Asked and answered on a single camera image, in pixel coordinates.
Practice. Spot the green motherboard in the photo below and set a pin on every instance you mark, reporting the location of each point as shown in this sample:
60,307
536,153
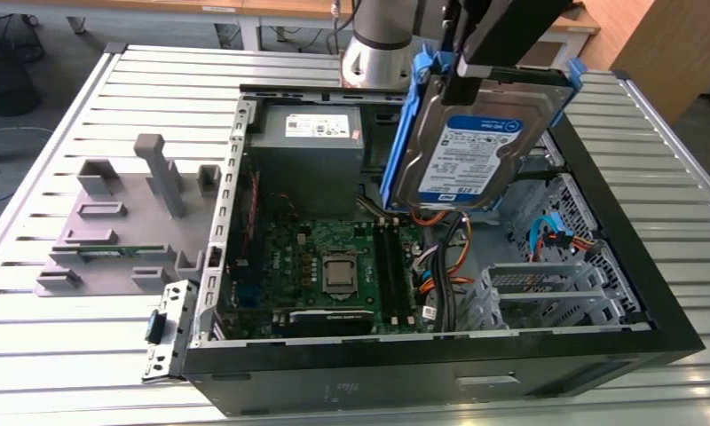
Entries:
284,248

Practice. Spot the grey parts rack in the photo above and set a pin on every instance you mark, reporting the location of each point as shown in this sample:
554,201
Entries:
106,275

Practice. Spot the CPU socket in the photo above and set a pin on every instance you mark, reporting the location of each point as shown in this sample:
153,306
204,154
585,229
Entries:
340,254

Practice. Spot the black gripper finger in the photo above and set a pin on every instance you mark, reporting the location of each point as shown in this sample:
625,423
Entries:
509,31
454,31

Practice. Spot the hard disk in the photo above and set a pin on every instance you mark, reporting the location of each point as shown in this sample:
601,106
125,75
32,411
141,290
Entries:
480,155

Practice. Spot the silver CPU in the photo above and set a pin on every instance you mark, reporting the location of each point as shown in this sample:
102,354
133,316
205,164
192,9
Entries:
338,273

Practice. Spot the black graphics card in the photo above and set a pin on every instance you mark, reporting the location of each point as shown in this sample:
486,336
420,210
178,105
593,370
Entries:
330,321

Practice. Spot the grey metal drive cage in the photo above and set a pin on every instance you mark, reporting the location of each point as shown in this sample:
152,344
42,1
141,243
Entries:
544,155

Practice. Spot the metal disk bay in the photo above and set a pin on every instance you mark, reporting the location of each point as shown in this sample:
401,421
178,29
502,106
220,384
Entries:
544,295

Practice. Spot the black RAM slot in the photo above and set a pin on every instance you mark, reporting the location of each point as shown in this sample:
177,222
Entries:
384,270
401,270

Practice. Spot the metal card retainer bracket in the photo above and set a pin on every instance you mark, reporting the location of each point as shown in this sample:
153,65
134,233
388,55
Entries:
174,310

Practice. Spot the wooden cabinet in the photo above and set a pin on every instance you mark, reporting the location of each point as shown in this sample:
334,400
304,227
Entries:
674,53

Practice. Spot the black open PC case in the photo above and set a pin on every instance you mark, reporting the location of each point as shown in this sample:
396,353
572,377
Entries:
390,390

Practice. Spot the black mesh waste bin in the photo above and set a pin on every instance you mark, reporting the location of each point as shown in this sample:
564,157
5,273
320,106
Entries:
8,89

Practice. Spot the green RAM stick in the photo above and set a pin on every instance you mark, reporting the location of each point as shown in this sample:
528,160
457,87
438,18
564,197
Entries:
124,251

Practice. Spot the grey power supply unit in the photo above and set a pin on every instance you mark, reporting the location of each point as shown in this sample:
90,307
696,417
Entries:
308,186

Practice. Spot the wooden desk white legs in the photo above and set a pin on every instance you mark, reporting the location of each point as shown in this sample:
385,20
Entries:
153,6

